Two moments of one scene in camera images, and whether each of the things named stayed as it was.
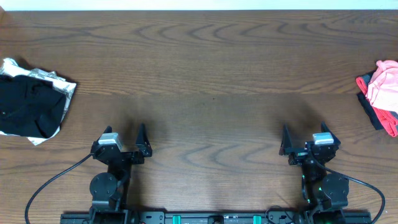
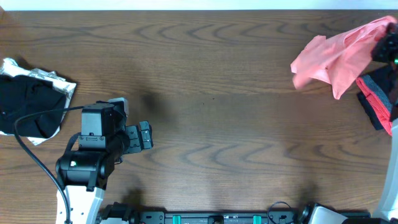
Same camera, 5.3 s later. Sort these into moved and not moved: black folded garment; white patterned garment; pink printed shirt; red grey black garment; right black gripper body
Moved: right black gripper body; pink printed shirt
Not moved: white patterned garment; black folded garment; red grey black garment
